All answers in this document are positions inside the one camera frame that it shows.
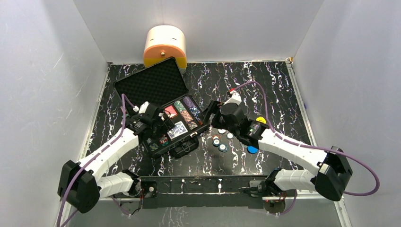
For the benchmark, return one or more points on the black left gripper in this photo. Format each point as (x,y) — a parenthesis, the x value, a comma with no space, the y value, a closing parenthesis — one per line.
(160,117)

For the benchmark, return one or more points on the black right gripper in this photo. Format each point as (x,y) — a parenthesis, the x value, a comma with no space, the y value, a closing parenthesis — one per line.
(213,108)

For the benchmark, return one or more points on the blue poker card deck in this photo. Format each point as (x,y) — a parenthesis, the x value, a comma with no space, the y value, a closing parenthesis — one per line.
(178,130)

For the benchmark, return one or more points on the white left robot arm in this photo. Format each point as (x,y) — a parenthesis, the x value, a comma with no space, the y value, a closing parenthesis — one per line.
(83,183)

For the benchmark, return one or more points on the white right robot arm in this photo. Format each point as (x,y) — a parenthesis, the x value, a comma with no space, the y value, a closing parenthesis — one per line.
(324,172)

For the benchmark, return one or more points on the black poker set case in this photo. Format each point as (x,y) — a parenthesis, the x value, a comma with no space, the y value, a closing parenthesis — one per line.
(162,84)

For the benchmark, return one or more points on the dark blue chip stack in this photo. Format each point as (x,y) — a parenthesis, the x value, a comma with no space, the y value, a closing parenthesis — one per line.
(196,113)

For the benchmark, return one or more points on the red poker card deck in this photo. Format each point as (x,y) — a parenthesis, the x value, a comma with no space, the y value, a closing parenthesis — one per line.
(171,111)

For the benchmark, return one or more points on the orange blue chip stack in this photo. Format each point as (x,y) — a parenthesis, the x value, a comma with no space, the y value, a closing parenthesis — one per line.
(191,123)

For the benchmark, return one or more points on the green chip stack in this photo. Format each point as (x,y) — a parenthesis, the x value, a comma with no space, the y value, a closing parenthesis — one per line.
(179,106)

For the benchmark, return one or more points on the purple chip stack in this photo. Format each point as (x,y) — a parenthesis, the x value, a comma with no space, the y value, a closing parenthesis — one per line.
(190,104)

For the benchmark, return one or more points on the green blue fifty chip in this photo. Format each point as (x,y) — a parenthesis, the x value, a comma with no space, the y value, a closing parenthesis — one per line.
(222,148)
(216,142)

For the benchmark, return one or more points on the blue yellow poker chip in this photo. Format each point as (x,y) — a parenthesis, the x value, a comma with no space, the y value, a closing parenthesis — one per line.
(229,136)

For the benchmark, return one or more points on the yellow round button chip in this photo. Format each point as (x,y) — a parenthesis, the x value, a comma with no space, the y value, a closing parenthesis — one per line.
(261,119)

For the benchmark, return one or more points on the blue round button chip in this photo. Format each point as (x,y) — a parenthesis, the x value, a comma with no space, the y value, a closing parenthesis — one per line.
(252,150)

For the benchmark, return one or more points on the white and orange cylinder box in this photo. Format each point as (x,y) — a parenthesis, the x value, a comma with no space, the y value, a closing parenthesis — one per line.
(165,41)

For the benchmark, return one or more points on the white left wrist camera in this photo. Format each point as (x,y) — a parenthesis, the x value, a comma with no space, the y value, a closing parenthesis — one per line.
(141,109)

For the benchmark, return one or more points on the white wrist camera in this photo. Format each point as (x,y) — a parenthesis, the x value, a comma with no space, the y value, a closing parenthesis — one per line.
(141,109)
(234,97)

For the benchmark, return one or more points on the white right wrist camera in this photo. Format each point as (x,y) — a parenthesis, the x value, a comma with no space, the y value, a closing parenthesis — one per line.
(234,97)

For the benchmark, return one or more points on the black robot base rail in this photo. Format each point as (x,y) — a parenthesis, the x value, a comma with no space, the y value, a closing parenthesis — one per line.
(211,191)

